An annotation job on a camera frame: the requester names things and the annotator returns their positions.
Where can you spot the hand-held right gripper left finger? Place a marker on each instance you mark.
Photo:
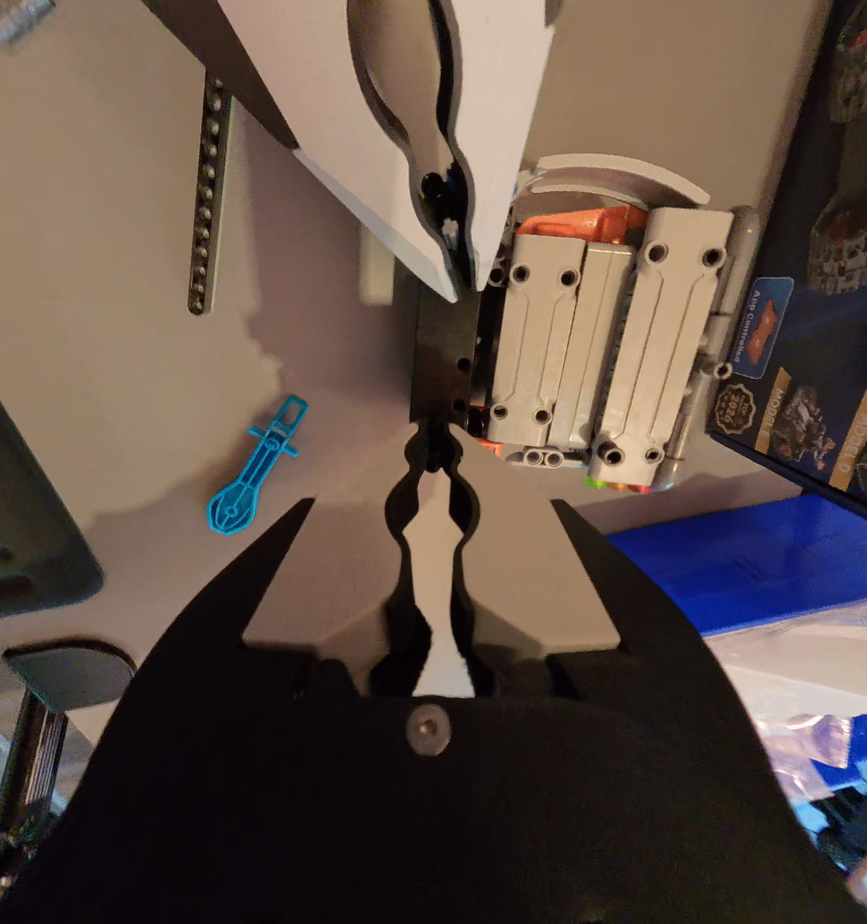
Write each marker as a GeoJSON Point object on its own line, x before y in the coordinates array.
{"type": "Point", "coordinates": [318, 577]}

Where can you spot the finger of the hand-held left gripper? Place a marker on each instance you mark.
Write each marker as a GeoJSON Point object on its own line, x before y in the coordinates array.
{"type": "Point", "coordinates": [318, 86]}
{"type": "Point", "coordinates": [505, 108]}

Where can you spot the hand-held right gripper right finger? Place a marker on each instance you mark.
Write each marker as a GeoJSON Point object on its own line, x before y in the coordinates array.
{"type": "Point", "coordinates": [541, 577]}

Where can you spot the turquoise plastic tool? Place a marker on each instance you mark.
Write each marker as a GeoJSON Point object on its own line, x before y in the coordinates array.
{"type": "Point", "coordinates": [260, 462]}

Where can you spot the blue pin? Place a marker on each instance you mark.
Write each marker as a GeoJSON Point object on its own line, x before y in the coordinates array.
{"type": "Point", "coordinates": [448, 229]}

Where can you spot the black beam with holes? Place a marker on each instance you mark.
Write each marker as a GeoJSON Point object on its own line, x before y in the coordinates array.
{"type": "Point", "coordinates": [209, 195]}

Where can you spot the small black piece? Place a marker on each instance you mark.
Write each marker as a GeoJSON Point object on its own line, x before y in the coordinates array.
{"type": "Point", "coordinates": [433, 451]}

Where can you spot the grey building block model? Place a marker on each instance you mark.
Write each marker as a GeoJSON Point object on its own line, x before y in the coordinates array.
{"type": "Point", "coordinates": [534, 325]}

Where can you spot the short grey tube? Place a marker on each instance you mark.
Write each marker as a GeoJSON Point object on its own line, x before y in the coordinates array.
{"type": "Point", "coordinates": [14, 18]}

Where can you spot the blue bin with plastic bags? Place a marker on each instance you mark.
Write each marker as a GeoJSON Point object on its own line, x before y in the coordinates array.
{"type": "Point", "coordinates": [765, 563]}

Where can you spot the toy kit cardboard box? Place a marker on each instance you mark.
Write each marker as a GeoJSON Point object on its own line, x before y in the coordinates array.
{"type": "Point", "coordinates": [837, 216]}

